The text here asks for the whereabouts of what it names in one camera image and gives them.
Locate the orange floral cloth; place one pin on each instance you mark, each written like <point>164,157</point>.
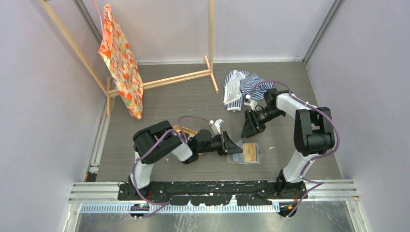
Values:
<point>122,64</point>

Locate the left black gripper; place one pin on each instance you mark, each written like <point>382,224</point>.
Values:
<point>231,148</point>

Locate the blue striped cloth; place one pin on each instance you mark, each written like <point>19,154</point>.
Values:
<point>239,84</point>

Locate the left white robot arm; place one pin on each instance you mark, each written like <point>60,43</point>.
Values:
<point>155,142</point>

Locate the gold credit card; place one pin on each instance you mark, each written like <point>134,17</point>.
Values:
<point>250,153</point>

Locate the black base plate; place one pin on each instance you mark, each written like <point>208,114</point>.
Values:
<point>213,193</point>

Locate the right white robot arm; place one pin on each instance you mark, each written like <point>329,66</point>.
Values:
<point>313,133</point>

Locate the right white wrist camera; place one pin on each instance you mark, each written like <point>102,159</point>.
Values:
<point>251,103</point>

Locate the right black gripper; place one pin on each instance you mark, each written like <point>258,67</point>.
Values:
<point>252,125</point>

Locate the grey card holder wallet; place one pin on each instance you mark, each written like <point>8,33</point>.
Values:
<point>237,158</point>

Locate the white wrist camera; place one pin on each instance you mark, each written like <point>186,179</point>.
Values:
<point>216,125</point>
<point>251,103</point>

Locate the orange oval tray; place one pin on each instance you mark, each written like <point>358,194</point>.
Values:
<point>183,152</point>

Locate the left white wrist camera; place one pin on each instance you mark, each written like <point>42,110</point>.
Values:
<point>216,125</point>

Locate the wooden drying rack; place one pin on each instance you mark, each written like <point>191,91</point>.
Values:
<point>110,89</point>

